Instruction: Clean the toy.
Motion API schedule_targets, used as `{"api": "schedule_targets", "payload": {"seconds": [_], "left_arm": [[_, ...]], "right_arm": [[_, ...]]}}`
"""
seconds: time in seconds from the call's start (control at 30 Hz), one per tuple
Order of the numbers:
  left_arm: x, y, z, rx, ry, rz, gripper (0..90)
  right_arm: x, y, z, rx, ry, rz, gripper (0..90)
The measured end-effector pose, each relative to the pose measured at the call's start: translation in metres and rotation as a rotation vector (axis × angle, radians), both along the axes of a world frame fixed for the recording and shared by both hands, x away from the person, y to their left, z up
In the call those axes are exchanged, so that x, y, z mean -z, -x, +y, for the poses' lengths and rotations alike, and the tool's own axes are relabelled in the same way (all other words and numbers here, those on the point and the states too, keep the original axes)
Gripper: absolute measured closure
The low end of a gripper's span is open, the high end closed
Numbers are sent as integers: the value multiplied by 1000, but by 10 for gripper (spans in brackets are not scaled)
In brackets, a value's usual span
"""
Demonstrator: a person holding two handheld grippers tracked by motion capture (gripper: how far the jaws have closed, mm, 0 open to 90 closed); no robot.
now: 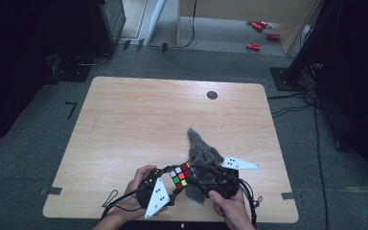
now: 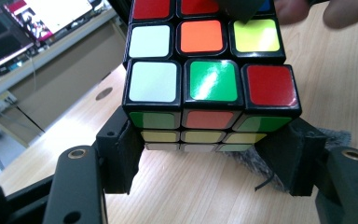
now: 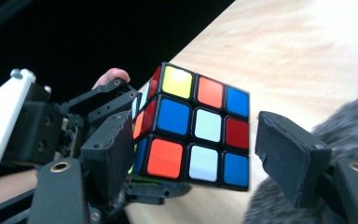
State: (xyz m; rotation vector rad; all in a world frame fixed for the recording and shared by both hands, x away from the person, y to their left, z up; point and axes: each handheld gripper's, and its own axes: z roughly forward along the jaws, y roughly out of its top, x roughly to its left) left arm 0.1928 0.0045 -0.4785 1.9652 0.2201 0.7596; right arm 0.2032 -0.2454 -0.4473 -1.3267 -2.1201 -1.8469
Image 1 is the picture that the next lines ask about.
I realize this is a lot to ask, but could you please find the left hand-held gripper cable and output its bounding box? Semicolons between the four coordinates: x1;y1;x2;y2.
101;189;143;220

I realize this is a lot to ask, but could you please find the black equipment cabinet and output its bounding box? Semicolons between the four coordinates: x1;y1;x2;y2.
87;0;127;56

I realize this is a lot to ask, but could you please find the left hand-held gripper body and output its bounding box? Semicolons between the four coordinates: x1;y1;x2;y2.
135;168;177;219

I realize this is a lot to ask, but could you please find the person's left hand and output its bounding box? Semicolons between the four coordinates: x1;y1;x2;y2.
121;164;169;222

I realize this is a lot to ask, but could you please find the multicoloured puzzle cube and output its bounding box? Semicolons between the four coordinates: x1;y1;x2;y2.
168;161;196;192

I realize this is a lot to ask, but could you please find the person's right hand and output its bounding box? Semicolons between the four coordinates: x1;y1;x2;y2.
208;189;247;221

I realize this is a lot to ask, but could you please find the black floor cable bundle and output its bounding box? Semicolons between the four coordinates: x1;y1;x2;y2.
267;89;318;119

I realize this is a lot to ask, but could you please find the black stand with base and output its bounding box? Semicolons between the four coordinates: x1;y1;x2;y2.
269;0;344;92

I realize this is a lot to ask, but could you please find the hand-held gripper cable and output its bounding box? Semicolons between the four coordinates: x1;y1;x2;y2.
238;178;264;228
101;189;143;220

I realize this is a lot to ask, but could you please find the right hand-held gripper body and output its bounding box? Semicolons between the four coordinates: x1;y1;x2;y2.
196;155;261;199

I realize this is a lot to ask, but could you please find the white panel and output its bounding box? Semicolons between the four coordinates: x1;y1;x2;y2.
139;0;168;41

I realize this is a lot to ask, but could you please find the long black floor cable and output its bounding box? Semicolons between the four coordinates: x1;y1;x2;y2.
312;103;330;230

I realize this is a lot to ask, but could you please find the black hanging cable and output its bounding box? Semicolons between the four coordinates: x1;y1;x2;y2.
169;0;197;50

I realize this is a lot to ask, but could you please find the black looped floor cable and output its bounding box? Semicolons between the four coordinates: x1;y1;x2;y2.
75;52;112;67

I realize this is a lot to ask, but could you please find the grey knitted cloth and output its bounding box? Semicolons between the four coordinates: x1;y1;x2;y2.
185;127;225;206

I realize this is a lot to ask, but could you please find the right hand-held gripper cable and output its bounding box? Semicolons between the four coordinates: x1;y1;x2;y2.
238;178;264;228

